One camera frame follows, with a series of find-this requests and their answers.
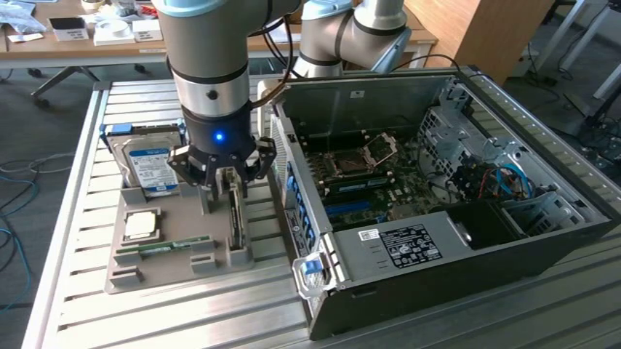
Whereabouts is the green motherboard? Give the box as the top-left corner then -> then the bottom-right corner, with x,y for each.
303,127 -> 464,233

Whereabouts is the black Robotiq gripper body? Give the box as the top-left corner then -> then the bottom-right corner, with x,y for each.
181,100 -> 258,159

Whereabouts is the grey power supply unit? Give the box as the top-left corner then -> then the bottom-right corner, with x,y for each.
331,210 -> 473,284

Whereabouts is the white box with black top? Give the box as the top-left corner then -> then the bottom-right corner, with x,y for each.
47,16 -> 90,42

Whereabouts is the black cable behind case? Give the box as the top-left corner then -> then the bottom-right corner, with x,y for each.
409,53 -> 486,79

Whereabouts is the metal socket cover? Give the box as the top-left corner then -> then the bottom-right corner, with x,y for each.
360,131 -> 399,170

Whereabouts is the silver perforated drive cage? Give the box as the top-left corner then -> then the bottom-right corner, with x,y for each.
415,105 -> 534,203

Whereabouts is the white desk frame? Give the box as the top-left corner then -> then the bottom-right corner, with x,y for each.
530,0 -> 621,100

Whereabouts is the blue SATA wire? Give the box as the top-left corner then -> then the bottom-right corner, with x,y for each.
488,163 -> 535,200

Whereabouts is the CPU socket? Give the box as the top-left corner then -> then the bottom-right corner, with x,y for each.
324,148 -> 377,179

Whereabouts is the flat white box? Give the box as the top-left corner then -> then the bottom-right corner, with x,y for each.
92,28 -> 136,47

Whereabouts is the silver disk bay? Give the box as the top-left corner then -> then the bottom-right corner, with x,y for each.
498,188 -> 590,237

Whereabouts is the white tape roll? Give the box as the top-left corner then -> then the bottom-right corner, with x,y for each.
94,19 -> 130,37

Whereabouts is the white floor cable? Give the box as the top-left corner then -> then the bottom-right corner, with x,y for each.
0,151 -> 74,175

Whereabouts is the long wooden desk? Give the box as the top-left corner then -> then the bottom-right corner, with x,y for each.
0,0 -> 440,107

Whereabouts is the white paper card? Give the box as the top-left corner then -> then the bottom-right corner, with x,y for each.
5,33 -> 45,44

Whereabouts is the clear plastic bag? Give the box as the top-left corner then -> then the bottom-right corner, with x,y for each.
0,1 -> 47,34

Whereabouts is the white paper stack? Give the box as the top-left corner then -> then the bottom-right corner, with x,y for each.
261,20 -> 303,45

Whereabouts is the black open PC case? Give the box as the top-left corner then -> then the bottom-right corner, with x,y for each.
256,65 -> 621,341

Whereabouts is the blue floor cable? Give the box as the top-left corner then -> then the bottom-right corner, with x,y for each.
0,174 -> 37,313

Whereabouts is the grey parts rack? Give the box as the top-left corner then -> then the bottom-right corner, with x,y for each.
104,174 -> 256,295

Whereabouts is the grey case handle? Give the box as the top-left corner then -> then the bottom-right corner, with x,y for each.
291,250 -> 341,300
256,79 -> 287,147

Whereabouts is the black chair base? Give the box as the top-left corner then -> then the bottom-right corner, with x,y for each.
562,92 -> 621,172

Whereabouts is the small white box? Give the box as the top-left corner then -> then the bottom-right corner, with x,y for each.
130,19 -> 162,43

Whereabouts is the hard disk in blue caddy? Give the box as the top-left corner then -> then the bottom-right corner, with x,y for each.
98,119 -> 189,199

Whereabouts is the wooden cabinet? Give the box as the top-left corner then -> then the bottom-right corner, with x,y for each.
404,0 -> 555,85

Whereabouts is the black Nvidia graphics card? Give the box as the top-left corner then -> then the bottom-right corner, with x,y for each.
214,165 -> 246,252

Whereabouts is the silver CPU chip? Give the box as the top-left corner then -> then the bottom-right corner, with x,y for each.
122,210 -> 158,241

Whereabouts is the blue case latch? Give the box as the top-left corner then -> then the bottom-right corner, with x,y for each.
300,258 -> 324,278

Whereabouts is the long expansion slot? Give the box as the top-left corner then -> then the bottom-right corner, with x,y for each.
324,201 -> 377,217
329,213 -> 387,225

